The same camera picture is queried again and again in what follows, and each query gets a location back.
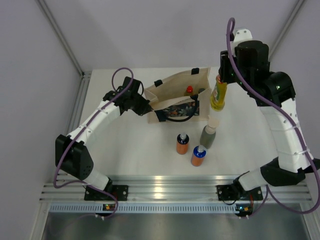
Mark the canvas tote bag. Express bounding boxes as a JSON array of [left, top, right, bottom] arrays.
[[144, 67, 212, 124]]

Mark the grey bottle beige cap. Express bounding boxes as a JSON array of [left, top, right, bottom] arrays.
[[199, 115, 220, 150]]

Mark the slotted cable duct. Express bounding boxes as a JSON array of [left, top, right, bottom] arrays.
[[49, 203, 242, 214]]

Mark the aluminium frame post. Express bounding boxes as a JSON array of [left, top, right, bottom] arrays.
[[35, 0, 84, 77], [268, 0, 307, 65]]

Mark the dark capped bottle in bag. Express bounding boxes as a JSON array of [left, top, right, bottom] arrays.
[[198, 88, 205, 94]]

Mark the left aluminium frame post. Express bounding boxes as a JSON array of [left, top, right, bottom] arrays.
[[35, 0, 84, 77]]

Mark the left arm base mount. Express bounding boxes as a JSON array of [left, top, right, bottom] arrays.
[[84, 185, 129, 201]]

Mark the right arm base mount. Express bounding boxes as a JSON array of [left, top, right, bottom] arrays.
[[216, 184, 264, 202]]

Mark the orange bottle dark blue cap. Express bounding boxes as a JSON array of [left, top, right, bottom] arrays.
[[176, 133, 190, 155]]

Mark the yellow dish soap red cap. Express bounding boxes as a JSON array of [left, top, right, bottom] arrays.
[[210, 74, 228, 112]]

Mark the orange bottle bright blue cap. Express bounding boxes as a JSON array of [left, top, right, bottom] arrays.
[[191, 145, 207, 167]]

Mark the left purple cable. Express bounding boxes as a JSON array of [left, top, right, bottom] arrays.
[[53, 66, 136, 221]]

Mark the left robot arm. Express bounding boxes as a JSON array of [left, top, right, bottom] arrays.
[[55, 76, 152, 200]]

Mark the aluminium mounting rail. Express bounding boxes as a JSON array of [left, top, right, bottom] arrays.
[[39, 174, 312, 202]]

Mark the right aluminium frame post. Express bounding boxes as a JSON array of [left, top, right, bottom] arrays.
[[268, 0, 307, 65]]

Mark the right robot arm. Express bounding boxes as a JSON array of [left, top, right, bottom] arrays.
[[219, 29, 320, 199]]

